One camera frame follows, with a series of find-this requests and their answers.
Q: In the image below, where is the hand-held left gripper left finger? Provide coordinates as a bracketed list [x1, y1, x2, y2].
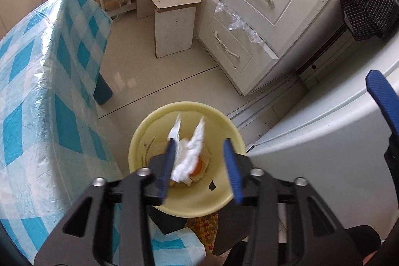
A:
[34, 139, 177, 266]

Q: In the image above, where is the clear plastic bag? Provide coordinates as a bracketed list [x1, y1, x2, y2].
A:
[213, 0, 265, 44]

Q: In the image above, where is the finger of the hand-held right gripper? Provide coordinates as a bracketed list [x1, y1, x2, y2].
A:
[366, 69, 399, 167]

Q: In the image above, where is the colourful patterned mat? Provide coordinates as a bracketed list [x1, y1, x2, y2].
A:
[185, 211, 219, 254]

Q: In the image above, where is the white plastic bag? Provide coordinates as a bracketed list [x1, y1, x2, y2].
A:
[167, 114, 208, 184]

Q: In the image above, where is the yellow plastic basin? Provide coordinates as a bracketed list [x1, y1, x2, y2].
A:
[128, 101, 248, 218]

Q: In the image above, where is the orange peel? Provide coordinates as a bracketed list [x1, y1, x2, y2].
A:
[190, 160, 209, 182]

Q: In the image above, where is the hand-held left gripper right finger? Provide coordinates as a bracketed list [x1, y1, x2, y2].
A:
[222, 138, 366, 266]

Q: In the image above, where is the white drawer cabinet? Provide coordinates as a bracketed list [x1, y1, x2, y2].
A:
[195, 0, 371, 96]

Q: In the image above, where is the white refrigerator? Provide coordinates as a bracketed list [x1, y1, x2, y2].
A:
[248, 45, 399, 251]

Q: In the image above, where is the dark striped cloth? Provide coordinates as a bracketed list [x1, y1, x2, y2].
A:
[339, 0, 396, 42]

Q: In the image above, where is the person's leg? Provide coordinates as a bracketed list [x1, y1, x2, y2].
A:
[341, 224, 382, 266]

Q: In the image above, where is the blue checked plastic tablecloth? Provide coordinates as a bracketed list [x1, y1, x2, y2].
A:
[0, 0, 206, 266]

